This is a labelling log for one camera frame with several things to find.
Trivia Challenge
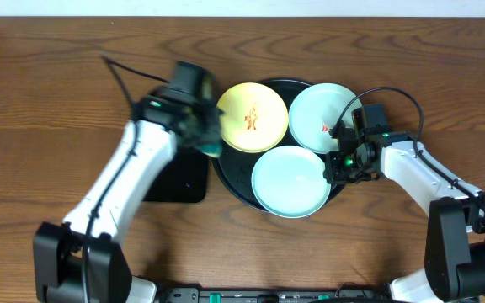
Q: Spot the green yellow sponge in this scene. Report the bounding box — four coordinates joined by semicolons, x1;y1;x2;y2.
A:
197;141;222;158

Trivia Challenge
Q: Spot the light green plate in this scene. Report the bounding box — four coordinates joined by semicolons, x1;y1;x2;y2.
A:
289;83;355;154
251;146;332;219

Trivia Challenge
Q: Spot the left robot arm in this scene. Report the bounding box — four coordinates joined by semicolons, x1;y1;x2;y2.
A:
33;96;221;302

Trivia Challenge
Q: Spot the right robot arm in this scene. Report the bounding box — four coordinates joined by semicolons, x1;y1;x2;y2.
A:
323;129;485;302

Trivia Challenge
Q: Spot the black rectangular tray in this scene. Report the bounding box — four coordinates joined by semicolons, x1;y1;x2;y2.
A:
143;88;210;204

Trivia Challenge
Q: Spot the yellow plate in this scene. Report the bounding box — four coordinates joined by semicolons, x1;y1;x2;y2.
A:
217;82;289;153

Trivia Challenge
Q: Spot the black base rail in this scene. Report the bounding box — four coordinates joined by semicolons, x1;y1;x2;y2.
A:
153;288;392;303

